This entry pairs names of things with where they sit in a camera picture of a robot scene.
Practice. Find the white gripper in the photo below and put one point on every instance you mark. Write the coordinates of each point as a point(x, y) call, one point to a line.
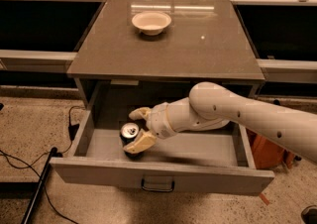
point(158, 121)

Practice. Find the blue pepsi can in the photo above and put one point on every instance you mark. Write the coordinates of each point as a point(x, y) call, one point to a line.
point(128, 134)

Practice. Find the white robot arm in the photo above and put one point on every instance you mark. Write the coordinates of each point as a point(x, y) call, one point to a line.
point(211, 106)

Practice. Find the open grey top drawer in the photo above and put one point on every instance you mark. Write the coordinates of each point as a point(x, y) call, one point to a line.
point(218, 161)

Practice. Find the grey cabinet with counter top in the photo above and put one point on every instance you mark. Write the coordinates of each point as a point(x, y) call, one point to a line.
point(204, 42)

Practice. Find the black power adapter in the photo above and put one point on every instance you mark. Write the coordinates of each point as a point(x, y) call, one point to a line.
point(72, 130)

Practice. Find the black pole on floor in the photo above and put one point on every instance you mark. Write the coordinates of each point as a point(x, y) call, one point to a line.
point(40, 187)

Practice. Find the white paper bowl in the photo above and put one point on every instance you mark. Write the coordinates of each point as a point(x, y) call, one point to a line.
point(151, 23)

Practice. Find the orange backpack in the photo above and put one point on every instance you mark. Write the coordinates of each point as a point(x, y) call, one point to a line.
point(267, 154)

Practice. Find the dark shoe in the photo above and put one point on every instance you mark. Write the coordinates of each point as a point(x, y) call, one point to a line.
point(309, 215)

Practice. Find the black metal drawer handle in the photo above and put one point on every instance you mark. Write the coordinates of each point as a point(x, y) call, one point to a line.
point(157, 187)

